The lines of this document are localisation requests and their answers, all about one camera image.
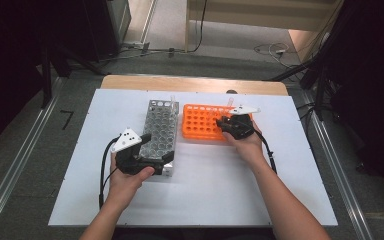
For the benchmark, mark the wooden table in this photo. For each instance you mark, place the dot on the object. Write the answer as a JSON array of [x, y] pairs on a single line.
[[180, 83]]

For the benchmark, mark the aluminium floor rail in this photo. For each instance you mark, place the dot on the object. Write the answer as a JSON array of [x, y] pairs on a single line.
[[340, 173], [20, 160]]

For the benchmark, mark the orange test tube rack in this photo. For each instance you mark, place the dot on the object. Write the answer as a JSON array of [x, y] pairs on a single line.
[[200, 123]]

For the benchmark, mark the white board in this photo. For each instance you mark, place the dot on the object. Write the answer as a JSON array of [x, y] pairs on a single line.
[[206, 193]]

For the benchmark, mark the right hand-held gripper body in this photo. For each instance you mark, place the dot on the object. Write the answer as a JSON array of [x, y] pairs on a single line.
[[241, 128]]

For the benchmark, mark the black metal stand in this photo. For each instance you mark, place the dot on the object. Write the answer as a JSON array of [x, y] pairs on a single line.
[[46, 76], [318, 86]]

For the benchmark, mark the dark cabinet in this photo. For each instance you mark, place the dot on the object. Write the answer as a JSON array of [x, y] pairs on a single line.
[[113, 26]]

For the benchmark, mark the metal test tube rack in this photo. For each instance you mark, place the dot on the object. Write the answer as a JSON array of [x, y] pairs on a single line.
[[160, 126]]

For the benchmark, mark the person's right hand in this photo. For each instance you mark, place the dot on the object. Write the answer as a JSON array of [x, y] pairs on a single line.
[[248, 146]]

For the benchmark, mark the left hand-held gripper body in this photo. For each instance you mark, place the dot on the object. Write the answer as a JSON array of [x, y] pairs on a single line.
[[126, 163]]

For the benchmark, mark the person's left hand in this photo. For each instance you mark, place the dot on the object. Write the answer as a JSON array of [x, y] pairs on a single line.
[[126, 186]]

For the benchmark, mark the light wooden furniture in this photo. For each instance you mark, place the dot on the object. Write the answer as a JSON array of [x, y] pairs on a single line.
[[263, 13]]

